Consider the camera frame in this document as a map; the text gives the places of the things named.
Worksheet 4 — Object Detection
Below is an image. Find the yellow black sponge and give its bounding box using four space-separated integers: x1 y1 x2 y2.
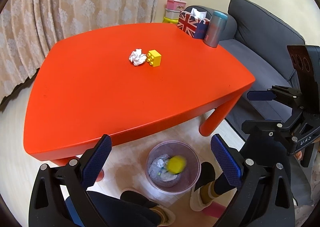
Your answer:
166 155 187 174

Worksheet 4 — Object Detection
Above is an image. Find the pink translucent trash bin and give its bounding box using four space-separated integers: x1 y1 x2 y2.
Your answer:
145 140 201 194

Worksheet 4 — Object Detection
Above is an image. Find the pink storage box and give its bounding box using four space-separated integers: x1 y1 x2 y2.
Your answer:
163 0 187 24

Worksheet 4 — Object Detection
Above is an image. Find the orange low table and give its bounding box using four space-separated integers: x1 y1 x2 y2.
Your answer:
23 22 257 183

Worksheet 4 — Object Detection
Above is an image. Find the grey blue thermos bottle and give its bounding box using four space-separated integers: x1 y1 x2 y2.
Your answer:
203 11 228 48

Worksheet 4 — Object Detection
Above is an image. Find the right slipper foot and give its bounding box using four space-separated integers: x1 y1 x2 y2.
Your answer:
190 161 215 212

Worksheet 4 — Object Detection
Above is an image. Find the beige patterned curtain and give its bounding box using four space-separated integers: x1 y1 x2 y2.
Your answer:
1 0 158 97

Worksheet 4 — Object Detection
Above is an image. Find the white paper ball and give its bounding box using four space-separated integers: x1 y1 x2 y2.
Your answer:
129 49 147 66

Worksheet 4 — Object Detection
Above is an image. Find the grey fabric sofa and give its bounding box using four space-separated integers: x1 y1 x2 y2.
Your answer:
184 0 307 143

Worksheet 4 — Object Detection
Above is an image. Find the union jack tissue box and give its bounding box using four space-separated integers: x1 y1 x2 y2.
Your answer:
177 7 210 39

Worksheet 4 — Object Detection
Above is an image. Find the yellow toy building block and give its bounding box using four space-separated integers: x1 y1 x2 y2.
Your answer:
146 50 162 67

